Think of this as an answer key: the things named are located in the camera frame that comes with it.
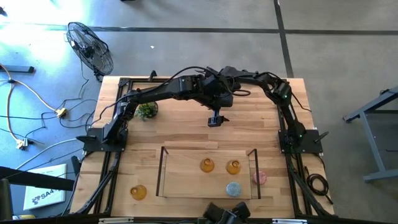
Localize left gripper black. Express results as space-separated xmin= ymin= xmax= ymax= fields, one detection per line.
xmin=207 ymin=91 xmax=234 ymax=128

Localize amber glass candlestick holder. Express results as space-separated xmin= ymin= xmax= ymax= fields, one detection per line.
xmin=225 ymin=159 xmax=241 ymax=175
xmin=129 ymin=184 xmax=148 ymax=201
xmin=199 ymin=157 xmax=215 ymax=174

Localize wooden shelf riser black legs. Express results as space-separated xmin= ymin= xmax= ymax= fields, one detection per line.
xmin=155 ymin=146 xmax=261 ymax=200

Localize potted green succulent plant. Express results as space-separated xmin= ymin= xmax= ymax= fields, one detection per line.
xmin=134 ymin=101 xmax=159 ymax=121

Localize black floor fan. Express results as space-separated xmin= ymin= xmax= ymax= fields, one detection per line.
xmin=65 ymin=21 xmax=114 ymax=82

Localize blue-grey metal table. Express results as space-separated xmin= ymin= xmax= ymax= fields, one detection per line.
xmin=343 ymin=86 xmax=398 ymax=184

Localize white printed booklet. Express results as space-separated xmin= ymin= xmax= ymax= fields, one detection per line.
xmin=23 ymin=164 xmax=68 ymax=211

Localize black stand beam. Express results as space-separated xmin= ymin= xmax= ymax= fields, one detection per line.
xmin=0 ymin=166 xmax=75 ymax=192

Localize black floor bar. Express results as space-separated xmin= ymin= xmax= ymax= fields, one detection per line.
xmin=0 ymin=65 xmax=35 ymax=74

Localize black aluminium table frame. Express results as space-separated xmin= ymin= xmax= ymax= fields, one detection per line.
xmin=70 ymin=76 xmax=335 ymax=218

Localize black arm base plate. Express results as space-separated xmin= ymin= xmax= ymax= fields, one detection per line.
xmin=76 ymin=127 xmax=128 ymax=153
xmin=278 ymin=129 xmax=330 ymax=154

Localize coiled black cable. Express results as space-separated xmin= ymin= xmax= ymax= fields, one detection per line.
xmin=303 ymin=166 xmax=334 ymax=205

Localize white floor cable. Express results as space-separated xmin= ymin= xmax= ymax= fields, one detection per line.
xmin=15 ymin=138 xmax=78 ymax=170

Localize black floor cable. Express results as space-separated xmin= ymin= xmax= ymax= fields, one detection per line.
xmin=0 ymin=98 xmax=99 ymax=138

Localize orange extension cord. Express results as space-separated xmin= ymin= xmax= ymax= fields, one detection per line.
xmin=0 ymin=63 xmax=66 ymax=142

